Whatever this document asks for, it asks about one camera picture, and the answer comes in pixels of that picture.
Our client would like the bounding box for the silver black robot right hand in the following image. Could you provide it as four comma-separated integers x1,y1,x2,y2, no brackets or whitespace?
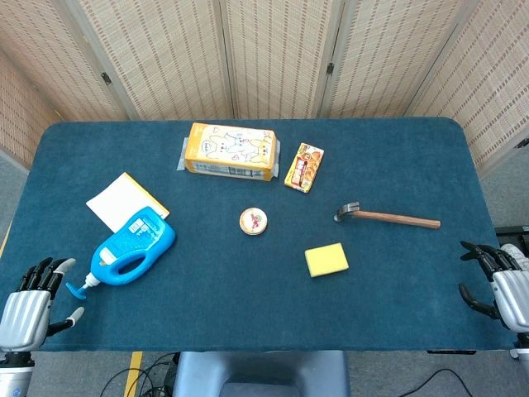
457,241,529,334

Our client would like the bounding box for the silver black robot left hand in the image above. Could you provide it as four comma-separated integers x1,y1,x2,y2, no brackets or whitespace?
0,256,86,352

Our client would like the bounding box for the wooden handle claw hammer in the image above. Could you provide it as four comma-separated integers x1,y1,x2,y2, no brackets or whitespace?
333,201,441,230

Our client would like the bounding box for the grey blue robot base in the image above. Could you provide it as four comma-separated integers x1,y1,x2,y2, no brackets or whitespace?
171,350,351,397

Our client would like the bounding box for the yellow sponge block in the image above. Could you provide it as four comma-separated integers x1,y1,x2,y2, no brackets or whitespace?
304,242,350,279

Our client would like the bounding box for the blue detergent pump bottle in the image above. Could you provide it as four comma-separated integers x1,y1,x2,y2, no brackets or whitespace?
64,205,178,300

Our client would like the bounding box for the white yellow notepad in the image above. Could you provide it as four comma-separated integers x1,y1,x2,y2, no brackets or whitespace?
85,171,171,233

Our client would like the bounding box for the woven bamboo screen panel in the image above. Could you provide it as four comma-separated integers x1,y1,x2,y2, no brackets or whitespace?
407,0,529,175
65,0,236,122
317,0,483,120
0,49,63,170
218,0,344,121
0,0,129,122

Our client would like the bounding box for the dark blue tablecloth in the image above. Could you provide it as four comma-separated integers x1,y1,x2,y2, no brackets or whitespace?
0,117,517,352

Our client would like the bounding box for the yellow curry roux box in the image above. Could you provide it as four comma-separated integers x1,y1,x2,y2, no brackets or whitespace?
284,142,326,195

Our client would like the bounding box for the round tin with red label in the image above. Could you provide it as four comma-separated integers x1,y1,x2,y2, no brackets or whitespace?
239,207,269,237

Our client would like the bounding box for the yellow cartoon tissue pack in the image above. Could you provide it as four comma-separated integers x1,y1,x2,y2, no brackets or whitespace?
176,122,282,184

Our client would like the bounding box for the black equipment frame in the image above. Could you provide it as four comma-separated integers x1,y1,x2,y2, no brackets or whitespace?
494,225,529,249

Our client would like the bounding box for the black floor cable bundle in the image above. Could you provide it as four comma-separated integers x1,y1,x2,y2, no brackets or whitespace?
98,351,182,397

